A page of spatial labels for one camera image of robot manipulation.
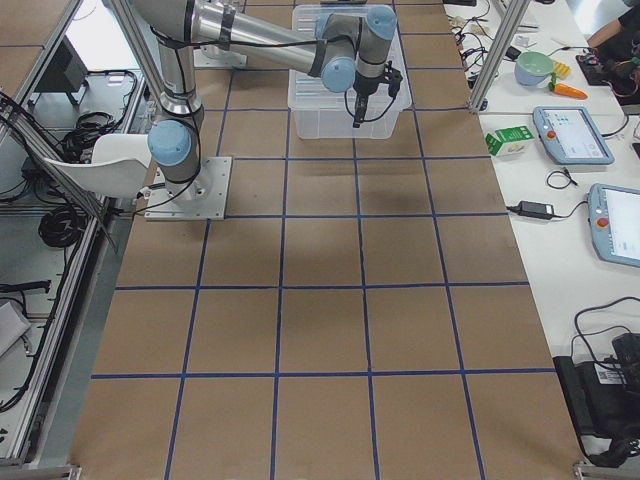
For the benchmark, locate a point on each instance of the yellow toy corn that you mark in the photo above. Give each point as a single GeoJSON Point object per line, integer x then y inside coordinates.
{"type": "Point", "coordinates": [561, 70]}

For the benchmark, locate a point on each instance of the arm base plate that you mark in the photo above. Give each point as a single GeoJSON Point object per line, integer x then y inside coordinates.
{"type": "Point", "coordinates": [204, 199]}

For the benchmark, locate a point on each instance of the clear plastic storage box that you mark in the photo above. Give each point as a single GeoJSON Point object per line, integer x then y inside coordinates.
{"type": "Point", "coordinates": [358, 38]}

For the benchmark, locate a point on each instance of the white chair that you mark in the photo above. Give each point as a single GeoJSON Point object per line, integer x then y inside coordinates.
{"type": "Point", "coordinates": [118, 166]}

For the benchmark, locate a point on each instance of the black power adapter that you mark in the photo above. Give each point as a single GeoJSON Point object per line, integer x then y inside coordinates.
{"type": "Point", "coordinates": [532, 209]}

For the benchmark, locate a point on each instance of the teach pendant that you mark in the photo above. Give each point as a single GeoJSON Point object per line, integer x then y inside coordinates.
{"type": "Point", "coordinates": [614, 223]}
{"type": "Point", "coordinates": [570, 136]}

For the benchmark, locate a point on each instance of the teach pendant lower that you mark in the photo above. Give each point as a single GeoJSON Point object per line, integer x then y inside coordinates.
{"type": "Point", "coordinates": [614, 223]}

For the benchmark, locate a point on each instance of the teach pendant upper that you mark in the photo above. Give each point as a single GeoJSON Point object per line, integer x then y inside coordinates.
{"type": "Point", "coordinates": [570, 136]}

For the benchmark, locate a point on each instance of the green white carton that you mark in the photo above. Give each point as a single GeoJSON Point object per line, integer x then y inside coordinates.
{"type": "Point", "coordinates": [509, 141]}

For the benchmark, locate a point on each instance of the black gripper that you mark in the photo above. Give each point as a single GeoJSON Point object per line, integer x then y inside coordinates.
{"type": "Point", "coordinates": [362, 86]}

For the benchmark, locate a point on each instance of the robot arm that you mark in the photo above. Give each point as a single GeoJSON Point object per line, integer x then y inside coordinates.
{"type": "Point", "coordinates": [182, 26]}

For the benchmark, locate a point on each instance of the aluminium frame post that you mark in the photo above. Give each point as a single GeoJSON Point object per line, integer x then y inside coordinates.
{"type": "Point", "coordinates": [504, 34]}

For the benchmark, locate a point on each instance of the green bowl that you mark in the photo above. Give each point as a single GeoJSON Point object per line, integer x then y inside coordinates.
{"type": "Point", "coordinates": [532, 68]}

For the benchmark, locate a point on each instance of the toy carrot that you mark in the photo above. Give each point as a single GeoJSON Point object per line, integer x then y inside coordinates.
{"type": "Point", "coordinates": [565, 90]}

